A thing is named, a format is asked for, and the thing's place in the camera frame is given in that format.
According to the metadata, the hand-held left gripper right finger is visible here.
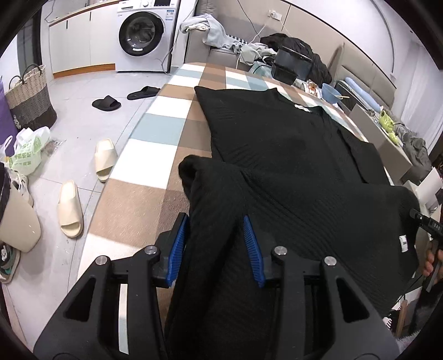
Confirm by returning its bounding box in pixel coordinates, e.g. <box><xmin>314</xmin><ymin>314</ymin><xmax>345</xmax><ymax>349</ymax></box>
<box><xmin>242</xmin><ymin>215</ymin><xmax>398</xmax><ymax>360</ymax></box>

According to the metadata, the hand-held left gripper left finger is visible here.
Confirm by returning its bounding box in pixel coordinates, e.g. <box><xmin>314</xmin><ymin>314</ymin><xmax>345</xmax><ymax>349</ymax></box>
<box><xmin>33</xmin><ymin>213</ymin><xmax>190</xmax><ymax>360</ymax></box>

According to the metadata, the black knit sweater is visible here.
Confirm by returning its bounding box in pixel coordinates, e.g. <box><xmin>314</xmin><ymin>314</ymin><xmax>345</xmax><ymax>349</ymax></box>
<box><xmin>164</xmin><ymin>86</ymin><xmax>421</xmax><ymax>360</ymax></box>

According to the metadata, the person's right forearm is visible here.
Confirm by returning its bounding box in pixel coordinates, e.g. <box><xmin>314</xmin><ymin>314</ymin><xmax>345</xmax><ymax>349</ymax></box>
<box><xmin>408</xmin><ymin>286</ymin><xmax>442</xmax><ymax>335</ymax></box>

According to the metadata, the pale green clothes pile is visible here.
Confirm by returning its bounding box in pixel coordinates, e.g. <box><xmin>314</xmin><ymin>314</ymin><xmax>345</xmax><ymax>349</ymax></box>
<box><xmin>239</xmin><ymin>42</ymin><xmax>277</xmax><ymax>66</ymax></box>

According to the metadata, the grey clothes pile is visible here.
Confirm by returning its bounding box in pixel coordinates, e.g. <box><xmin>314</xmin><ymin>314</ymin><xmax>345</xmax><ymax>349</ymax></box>
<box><xmin>180</xmin><ymin>14</ymin><xmax>243</xmax><ymax>52</ymax></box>

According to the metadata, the person's right hand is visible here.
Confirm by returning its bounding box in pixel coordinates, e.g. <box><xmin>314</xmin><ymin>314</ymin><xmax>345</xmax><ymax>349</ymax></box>
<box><xmin>423</xmin><ymin>248</ymin><xmax>443</xmax><ymax>277</ymax></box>

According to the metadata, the white paper box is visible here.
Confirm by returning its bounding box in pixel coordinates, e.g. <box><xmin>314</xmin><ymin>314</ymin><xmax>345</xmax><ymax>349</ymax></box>
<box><xmin>403</xmin><ymin>168</ymin><xmax>442</xmax><ymax>208</ymax></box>

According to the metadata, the dark grey cloth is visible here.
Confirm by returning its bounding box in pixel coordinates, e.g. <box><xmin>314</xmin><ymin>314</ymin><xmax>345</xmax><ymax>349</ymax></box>
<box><xmin>395</xmin><ymin>123</ymin><xmax>431</xmax><ymax>170</ymax></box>

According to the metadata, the grey cardboard box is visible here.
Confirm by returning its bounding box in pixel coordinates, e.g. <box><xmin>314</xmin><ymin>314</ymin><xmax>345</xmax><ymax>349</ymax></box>
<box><xmin>349</xmin><ymin>104</ymin><xmax>414</xmax><ymax>184</ymax></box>

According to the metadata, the green toy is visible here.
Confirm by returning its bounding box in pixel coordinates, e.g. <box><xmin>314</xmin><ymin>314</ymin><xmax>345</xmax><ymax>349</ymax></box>
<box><xmin>379</xmin><ymin>111</ymin><xmax>395</xmax><ymax>132</ymax></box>

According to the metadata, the cream slipper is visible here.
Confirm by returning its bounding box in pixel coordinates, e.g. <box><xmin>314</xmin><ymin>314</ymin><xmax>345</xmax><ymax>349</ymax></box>
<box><xmin>57</xmin><ymin>180</ymin><xmax>84</xmax><ymax>239</ymax></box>
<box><xmin>94</xmin><ymin>138</ymin><xmax>116</xmax><ymax>182</ymax></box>

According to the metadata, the blue bolster pillow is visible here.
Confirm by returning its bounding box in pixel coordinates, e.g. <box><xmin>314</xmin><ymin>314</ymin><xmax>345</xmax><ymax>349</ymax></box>
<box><xmin>346</xmin><ymin>78</ymin><xmax>376</xmax><ymax>108</ymax></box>

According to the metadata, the blue bowl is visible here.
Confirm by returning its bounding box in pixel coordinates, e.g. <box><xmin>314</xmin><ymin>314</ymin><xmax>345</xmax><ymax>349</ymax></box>
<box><xmin>321</xmin><ymin>83</ymin><xmax>341</xmax><ymax>104</ymax></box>

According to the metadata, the black slipper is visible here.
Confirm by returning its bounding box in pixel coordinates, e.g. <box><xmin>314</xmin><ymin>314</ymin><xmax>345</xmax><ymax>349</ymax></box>
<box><xmin>127</xmin><ymin>86</ymin><xmax>161</xmax><ymax>101</ymax></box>
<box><xmin>92</xmin><ymin>95</ymin><xmax>122</xmax><ymax>112</ymax></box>

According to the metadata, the cream trash bin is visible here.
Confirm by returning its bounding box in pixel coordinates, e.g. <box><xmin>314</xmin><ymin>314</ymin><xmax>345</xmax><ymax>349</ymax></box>
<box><xmin>0</xmin><ymin>163</ymin><xmax>42</xmax><ymax>253</ymax></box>

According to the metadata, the white sneaker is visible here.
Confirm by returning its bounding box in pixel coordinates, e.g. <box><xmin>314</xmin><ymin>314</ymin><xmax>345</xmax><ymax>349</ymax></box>
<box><xmin>9</xmin><ymin>171</ymin><xmax>34</xmax><ymax>208</ymax></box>

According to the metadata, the grey green sneaker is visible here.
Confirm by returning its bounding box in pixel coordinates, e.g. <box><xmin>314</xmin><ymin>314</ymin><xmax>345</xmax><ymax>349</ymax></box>
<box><xmin>0</xmin><ymin>242</ymin><xmax>20</xmax><ymax>284</ymax></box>

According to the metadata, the black jacket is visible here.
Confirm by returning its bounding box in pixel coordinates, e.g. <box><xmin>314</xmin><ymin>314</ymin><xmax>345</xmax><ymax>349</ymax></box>
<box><xmin>259</xmin><ymin>34</ymin><xmax>333</xmax><ymax>87</ymax></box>

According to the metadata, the green white plastic bag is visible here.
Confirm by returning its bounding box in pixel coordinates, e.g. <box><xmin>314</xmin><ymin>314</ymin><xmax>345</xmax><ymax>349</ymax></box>
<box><xmin>3</xmin><ymin>126</ymin><xmax>51</xmax><ymax>175</ymax></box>

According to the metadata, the black open box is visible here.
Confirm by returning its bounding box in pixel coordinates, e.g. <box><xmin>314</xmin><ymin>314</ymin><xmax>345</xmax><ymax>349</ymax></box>
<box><xmin>272</xmin><ymin>45</ymin><xmax>314</xmax><ymax>85</ymax></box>

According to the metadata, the grey sofa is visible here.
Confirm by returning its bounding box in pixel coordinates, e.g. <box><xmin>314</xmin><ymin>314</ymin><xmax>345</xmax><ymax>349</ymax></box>
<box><xmin>183</xmin><ymin>0</ymin><xmax>277</xmax><ymax>73</ymax></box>

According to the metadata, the woven laundry basket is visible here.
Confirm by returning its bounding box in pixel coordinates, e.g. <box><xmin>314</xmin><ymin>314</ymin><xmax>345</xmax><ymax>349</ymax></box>
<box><xmin>5</xmin><ymin>64</ymin><xmax>58</xmax><ymax>130</ymax></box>

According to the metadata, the purple bag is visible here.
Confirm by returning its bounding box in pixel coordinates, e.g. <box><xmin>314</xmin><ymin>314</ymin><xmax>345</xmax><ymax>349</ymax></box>
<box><xmin>0</xmin><ymin>78</ymin><xmax>18</xmax><ymax>146</ymax></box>

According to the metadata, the white washing machine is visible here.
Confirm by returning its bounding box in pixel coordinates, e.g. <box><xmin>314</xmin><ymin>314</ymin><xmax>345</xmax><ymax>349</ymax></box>
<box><xmin>116</xmin><ymin>0</ymin><xmax>182</xmax><ymax>73</ymax></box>

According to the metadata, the white cabinet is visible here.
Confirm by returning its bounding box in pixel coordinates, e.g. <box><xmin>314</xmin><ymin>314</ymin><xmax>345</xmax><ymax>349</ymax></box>
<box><xmin>48</xmin><ymin>0</ymin><xmax>122</xmax><ymax>78</ymax></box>

